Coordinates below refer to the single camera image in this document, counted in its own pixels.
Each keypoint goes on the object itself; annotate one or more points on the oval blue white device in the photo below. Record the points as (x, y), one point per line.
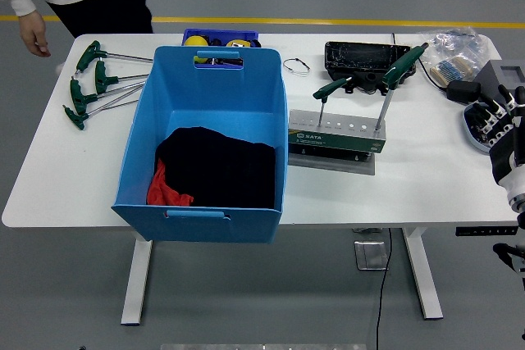
(469, 128)

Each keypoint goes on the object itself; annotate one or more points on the white table leg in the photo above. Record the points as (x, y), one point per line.
(422, 276)
(137, 280)

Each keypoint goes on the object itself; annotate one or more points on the black table control panel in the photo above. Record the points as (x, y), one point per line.
(486, 231)

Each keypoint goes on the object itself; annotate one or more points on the red cloth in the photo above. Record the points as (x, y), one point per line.
(162, 192)

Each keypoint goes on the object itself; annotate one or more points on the black cloth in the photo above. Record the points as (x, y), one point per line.
(225, 169)

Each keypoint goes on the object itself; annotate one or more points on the metal floor plate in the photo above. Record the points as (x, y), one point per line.
(371, 255)

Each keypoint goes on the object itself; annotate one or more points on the black part in bin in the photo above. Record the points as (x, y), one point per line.
(216, 42)

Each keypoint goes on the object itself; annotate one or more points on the black power adapter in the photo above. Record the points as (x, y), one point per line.
(463, 92)

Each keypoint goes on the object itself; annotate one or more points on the resistor tape bundle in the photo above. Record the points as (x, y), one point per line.
(453, 71)

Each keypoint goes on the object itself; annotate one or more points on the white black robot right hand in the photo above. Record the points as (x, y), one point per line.
(506, 161)

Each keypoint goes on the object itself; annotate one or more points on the small dark blue bin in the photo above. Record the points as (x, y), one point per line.
(221, 33)

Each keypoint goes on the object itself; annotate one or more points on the large light blue plastic box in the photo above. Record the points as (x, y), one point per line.
(205, 92)

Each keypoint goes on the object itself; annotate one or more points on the grey box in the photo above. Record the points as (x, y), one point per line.
(492, 75)

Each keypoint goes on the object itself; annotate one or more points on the person's right hand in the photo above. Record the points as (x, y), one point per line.
(35, 34)

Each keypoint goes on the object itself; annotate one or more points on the green grey wrench stand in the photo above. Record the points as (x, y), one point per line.
(336, 143)

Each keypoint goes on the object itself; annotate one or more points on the clear bag of blue parts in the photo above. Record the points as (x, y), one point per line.
(455, 42)

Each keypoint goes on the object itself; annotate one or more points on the yellow ball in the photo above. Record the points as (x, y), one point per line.
(196, 41)

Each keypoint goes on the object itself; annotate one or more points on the yellow tape measure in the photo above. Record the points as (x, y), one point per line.
(238, 43)

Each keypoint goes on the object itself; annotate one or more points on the black plastic housing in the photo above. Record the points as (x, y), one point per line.
(357, 57)

